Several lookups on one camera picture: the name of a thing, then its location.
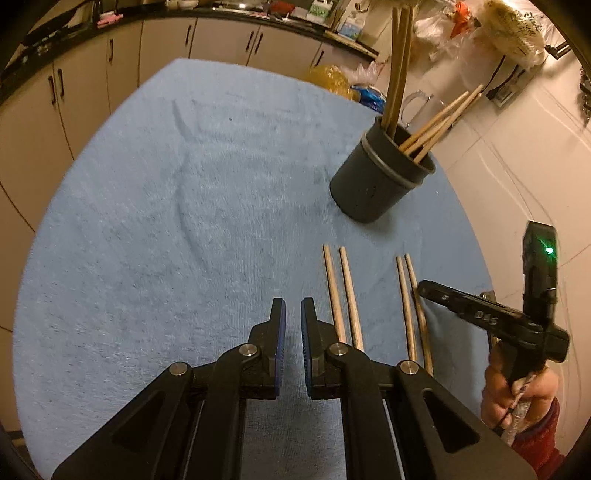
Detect person right hand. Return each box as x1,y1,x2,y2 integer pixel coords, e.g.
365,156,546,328
481,342,559,433

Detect lower kitchen cabinets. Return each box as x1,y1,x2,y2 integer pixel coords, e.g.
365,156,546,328
1,17,375,330

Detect hanging bag of goods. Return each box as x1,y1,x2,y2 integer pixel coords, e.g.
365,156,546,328
477,0,552,70

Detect black power cable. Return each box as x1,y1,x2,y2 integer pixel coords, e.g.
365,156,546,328
484,54,523,100

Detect black utensil holder cup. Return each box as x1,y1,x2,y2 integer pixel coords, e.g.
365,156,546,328
329,116,436,224

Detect blue plastic bag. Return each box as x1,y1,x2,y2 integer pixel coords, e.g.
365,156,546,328
353,85,386,114

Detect black table edge bracket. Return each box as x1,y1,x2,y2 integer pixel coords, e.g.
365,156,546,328
480,290,498,351

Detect yellow plastic bag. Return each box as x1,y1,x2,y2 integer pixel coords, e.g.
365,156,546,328
304,65,359,102

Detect blue terry table cloth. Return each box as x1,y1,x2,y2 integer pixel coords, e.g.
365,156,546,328
13,60,492,479

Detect wooden chopstick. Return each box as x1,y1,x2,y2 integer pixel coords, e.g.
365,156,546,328
339,246,365,351
387,4,414,138
396,256,418,361
322,244,348,343
405,254,434,376

